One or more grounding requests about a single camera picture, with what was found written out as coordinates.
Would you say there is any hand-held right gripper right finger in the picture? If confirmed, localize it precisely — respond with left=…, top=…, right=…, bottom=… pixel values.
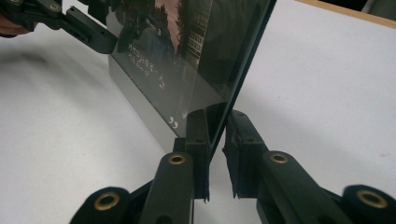
left=221, top=109, right=353, bottom=224

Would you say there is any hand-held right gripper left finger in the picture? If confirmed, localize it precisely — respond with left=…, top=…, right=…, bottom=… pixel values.
left=138, top=107, right=211, bottom=224

